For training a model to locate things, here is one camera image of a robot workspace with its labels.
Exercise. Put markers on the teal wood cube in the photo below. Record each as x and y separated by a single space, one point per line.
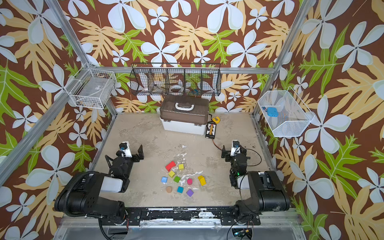
180 190

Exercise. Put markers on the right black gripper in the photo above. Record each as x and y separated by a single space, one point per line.
233 156

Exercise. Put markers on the purple wood cube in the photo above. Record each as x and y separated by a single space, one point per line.
189 192

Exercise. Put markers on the white wire basket left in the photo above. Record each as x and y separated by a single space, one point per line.
91 87

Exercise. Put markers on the white wire basket right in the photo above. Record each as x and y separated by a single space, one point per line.
294 115

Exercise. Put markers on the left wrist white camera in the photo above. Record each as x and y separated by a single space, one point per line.
125 149

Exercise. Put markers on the tan wood cylinder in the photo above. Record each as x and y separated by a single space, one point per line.
169 189

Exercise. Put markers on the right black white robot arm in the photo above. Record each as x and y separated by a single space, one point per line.
266 190

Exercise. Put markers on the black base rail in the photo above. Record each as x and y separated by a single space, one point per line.
222 216

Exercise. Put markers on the black battery pack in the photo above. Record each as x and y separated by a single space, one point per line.
211 131

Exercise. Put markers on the yellow wood block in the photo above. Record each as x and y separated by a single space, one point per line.
202 180

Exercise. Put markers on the blue object in basket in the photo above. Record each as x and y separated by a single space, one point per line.
272 112

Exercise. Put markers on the red wood block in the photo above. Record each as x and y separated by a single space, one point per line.
171 165

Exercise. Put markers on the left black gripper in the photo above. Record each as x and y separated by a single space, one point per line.
132 157

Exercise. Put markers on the white wire basket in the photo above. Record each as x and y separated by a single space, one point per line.
91 87
294 115

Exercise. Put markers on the black wire basket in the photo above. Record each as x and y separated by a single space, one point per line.
194 80

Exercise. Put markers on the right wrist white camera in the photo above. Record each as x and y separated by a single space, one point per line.
235 148

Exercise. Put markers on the brown lid storage box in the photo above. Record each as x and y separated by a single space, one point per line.
184 114

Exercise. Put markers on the wrist white camera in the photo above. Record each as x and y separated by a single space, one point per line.
125 149
235 148

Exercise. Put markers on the yellow connector plug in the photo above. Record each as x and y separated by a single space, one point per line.
216 120

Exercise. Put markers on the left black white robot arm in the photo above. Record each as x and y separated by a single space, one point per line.
81 196

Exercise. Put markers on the pink wood cylinder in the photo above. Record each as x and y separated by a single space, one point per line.
189 181

